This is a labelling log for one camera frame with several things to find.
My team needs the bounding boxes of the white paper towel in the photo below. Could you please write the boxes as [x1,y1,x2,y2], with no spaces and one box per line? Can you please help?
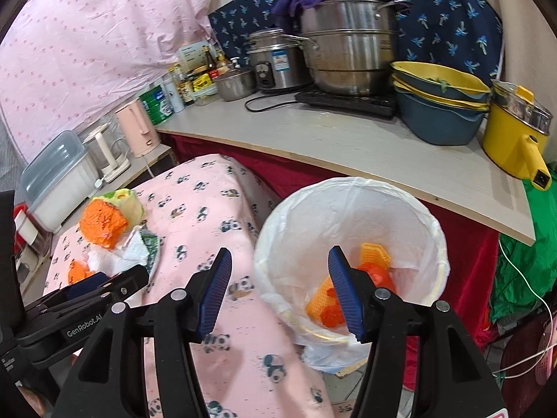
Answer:
[87,226,149,277]

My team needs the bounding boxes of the orange mesh bag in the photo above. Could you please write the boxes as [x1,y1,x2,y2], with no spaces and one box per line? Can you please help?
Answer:
[79,199,128,249]

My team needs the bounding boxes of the orange plastic wrapper trash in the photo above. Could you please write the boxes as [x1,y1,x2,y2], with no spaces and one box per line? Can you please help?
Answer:
[305,242,397,329]

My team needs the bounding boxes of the white bagged trash bin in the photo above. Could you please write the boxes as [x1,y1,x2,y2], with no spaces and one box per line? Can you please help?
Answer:
[254,177,450,374]

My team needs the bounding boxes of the green plastic bag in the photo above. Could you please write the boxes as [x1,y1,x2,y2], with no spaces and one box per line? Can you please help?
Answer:
[489,180,557,323]

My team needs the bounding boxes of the yellow green snack bag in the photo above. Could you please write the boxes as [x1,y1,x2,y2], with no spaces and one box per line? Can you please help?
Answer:
[93,189,146,227]

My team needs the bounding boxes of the dark green foil packet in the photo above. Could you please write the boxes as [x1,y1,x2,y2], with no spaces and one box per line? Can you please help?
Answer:
[140,225,162,279]

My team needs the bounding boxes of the white dish rack box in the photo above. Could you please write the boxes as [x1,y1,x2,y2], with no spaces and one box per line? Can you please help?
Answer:
[21,130,99,233]

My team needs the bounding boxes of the white glass kettle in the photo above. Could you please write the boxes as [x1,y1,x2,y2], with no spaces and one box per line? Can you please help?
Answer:
[83,123,130,183]

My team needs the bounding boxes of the pink panda tablecloth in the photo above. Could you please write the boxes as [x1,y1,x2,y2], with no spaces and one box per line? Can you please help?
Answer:
[42,153,336,418]

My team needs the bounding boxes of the pink electric kettle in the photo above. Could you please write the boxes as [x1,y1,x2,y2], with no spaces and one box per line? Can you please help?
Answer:
[115,99,160,157]

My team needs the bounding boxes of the green tin can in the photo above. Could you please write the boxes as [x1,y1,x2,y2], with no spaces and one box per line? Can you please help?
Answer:
[139,85,174,125]

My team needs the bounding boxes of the yellow electric pot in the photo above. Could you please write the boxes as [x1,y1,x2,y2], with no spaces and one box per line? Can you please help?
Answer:
[483,80,552,192]

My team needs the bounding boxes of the stacked yellow blue basins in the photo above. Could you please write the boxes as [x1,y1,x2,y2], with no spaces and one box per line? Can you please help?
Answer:
[391,61,491,146]

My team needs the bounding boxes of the white bottle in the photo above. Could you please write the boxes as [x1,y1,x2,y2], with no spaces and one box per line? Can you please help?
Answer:
[163,77,185,112]

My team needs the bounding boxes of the dark soy sauce bottle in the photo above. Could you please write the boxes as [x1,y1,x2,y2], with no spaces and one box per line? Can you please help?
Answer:
[175,68,195,107]

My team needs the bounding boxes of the black induction cooktop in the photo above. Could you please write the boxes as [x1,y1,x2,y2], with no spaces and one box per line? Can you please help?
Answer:
[295,91,398,120]

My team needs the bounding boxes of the pink dotted curtain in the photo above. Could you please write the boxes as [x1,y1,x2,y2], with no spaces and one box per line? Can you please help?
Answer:
[1,0,211,161]

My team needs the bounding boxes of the yellow seasoning packet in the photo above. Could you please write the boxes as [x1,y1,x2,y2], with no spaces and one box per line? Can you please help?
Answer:
[192,72,213,93]

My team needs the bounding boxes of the white box on counter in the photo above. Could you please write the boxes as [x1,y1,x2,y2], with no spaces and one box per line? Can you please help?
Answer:
[178,41,216,73]

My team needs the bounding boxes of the small steel pot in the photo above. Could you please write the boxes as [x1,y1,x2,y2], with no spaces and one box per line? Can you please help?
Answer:
[214,68,258,102]

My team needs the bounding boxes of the navy patterned cloth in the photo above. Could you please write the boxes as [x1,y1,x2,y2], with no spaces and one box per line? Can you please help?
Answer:
[210,0,503,84]

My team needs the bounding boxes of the large steel steamer pot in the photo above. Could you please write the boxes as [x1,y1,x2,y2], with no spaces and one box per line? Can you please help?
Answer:
[285,0,411,95]

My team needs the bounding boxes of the steel rice cooker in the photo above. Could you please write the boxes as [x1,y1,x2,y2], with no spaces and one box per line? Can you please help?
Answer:
[248,28,313,93]

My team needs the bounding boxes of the black power cable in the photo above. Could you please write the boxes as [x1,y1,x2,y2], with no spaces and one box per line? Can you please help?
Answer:
[242,91,313,114]

